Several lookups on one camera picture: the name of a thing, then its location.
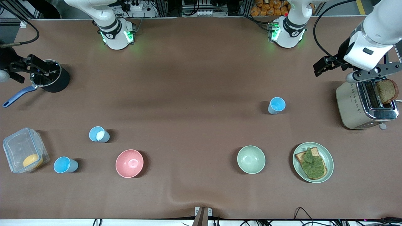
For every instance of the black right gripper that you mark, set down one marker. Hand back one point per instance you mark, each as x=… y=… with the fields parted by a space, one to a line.
x=7 y=59

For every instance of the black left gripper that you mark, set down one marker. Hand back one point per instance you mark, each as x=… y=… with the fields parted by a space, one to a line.
x=339 y=58

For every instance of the light blue plastic cup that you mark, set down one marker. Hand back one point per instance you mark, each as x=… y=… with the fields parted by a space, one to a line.
x=64 y=165
x=277 y=105
x=99 y=135

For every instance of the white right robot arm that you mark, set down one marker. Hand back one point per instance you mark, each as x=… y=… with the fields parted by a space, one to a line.
x=110 y=18

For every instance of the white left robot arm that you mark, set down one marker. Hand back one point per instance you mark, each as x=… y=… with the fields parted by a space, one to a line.
x=377 y=25

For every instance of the silver toaster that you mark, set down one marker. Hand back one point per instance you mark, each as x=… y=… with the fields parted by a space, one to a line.
x=351 y=106

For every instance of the brown bread slice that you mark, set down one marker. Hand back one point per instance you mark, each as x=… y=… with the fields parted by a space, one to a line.
x=387 y=91

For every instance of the clear plastic food container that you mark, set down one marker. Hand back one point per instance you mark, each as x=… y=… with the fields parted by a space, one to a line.
x=19 y=147

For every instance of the bag of orange snacks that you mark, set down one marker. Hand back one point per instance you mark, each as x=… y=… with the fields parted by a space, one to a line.
x=270 y=8

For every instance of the orange round food piece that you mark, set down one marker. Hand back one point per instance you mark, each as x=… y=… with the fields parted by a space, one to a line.
x=33 y=161

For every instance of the pale green plate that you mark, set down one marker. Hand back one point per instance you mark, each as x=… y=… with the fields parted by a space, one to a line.
x=328 y=160

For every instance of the toast slice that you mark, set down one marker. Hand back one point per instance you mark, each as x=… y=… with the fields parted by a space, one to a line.
x=300 y=156

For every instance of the green lettuce leaf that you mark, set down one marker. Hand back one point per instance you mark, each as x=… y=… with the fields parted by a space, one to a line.
x=314 y=164

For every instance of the pale green bowl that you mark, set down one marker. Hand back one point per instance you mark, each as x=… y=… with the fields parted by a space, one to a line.
x=251 y=159

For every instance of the brown table mat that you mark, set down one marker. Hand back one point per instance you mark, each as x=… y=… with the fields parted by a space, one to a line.
x=201 y=78

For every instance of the pink bowl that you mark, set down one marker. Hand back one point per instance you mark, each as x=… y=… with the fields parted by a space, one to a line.
x=129 y=163

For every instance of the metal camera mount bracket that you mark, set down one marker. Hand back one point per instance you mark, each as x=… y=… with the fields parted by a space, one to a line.
x=201 y=216

